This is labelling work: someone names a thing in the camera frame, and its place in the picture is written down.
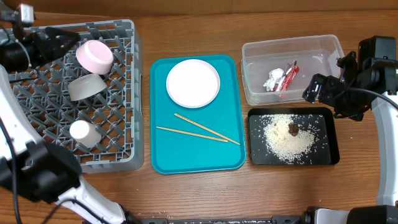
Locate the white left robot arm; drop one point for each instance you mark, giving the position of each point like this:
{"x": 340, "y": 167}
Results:
{"x": 30, "y": 167}

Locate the wooden chopstick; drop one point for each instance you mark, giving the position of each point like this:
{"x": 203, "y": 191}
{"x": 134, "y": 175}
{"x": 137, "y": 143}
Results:
{"x": 205, "y": 128}
{"x": 191, "y": 134}

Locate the black rectangular tray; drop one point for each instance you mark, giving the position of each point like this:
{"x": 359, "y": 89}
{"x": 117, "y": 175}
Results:
{"x": 330, "y": 125}

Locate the pink bowl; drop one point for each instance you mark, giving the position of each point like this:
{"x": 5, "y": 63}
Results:
{"x": 95, "y": 57}

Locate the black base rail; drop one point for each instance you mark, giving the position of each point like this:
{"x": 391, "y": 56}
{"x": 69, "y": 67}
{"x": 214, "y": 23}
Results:
{"x": 233, "y": 220}

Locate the rice and food scraps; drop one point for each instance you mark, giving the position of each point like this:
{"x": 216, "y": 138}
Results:
{"x": 289, "y": 139}

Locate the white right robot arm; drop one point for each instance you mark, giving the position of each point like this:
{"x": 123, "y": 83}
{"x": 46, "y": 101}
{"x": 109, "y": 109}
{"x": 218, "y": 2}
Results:
{"x": 368, "y": 81}

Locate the clear plastic waste bin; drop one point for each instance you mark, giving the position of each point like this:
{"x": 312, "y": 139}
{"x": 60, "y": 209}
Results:
{"x": 313, "y": 54}

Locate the large white round plate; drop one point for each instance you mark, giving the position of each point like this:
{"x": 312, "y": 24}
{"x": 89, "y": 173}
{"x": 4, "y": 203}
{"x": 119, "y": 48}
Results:
{"x": 193, "y": 83}

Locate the grey shallow bowl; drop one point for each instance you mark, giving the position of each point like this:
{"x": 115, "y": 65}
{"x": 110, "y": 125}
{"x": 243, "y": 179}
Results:
{"x": 86, "y": 86}

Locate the red snack wrapper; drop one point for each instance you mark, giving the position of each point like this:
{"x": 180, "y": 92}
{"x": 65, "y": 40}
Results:
{"x": 288, "y": 75}

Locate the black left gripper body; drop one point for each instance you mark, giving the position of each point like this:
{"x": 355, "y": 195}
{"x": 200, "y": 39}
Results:
{"x": 37, "y": 45}

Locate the white plastic cup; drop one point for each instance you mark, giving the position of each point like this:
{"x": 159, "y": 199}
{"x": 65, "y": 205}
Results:
{"x": 85, "y": 133}

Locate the teal plastic serving tray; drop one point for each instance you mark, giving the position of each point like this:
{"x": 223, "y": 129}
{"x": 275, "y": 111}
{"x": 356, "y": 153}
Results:
{"x": 174, "y": 153}

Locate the grey plastic dishwasher rack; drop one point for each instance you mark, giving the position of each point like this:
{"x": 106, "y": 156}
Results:
{"x": 115, "y": 111}

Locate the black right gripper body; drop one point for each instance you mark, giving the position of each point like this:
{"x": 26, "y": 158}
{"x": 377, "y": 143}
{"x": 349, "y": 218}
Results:
{"x": 346, "y": 104}

